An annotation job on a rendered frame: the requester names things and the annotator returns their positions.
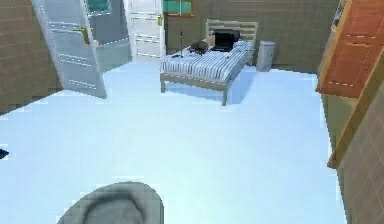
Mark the bed with striped cover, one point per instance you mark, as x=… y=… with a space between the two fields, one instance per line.
x=208 y=65

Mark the small dark flat remote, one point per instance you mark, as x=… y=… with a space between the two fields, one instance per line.
x=176 y=56

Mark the dark grey cloth lump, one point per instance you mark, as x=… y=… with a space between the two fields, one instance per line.
x=199 y=47

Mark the black laptop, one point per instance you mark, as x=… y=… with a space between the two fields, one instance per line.
x=224 y=40

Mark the grey bin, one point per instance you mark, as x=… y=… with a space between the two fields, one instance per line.
x=265 y=55

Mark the white panelled room door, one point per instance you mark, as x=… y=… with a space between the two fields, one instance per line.
x=71 y=50
x=146 y=30

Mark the teal framed picture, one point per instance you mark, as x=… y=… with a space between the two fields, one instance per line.
x=98 y=5
x=178 y=7

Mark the orange wooden room door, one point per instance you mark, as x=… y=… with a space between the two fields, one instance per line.
x=353 y=50

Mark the dark blue object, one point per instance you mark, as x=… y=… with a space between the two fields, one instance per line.
x=3 y=153

